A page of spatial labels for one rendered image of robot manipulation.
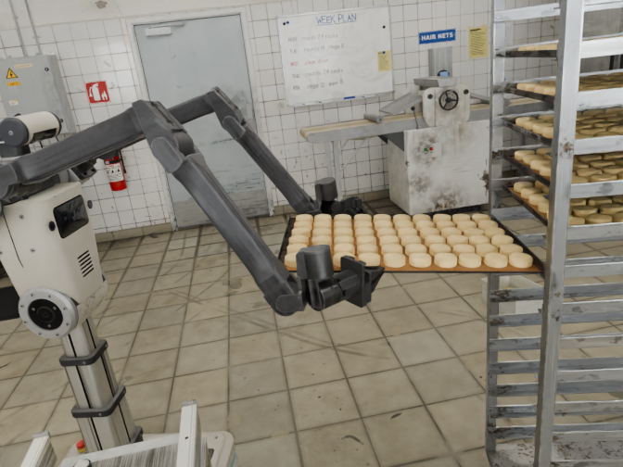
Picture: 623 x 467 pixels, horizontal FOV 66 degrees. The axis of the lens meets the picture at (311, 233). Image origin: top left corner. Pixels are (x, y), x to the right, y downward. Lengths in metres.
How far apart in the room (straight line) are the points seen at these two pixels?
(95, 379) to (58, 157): 0.76
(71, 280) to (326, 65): 4.05
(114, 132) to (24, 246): 0.49
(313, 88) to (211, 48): 1.06
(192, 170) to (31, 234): 0.56
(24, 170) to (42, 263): 0.34
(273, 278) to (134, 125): 0.40
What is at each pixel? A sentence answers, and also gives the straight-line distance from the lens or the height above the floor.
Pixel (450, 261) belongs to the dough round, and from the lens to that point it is 1.12.
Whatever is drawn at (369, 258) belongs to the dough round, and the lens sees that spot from 1.10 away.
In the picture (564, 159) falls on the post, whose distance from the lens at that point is 1.06.
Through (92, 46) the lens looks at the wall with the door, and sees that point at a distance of 5.19.
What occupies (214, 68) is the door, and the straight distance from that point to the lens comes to 5.07.
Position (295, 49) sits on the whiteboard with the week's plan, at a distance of 5.07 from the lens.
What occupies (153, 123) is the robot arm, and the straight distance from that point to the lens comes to 0.99.
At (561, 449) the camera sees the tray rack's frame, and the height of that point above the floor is 0.15.
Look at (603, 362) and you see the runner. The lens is 1.89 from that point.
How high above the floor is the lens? 1.54
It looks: 20 degrees down
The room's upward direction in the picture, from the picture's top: 7 degrees counter-clockwise
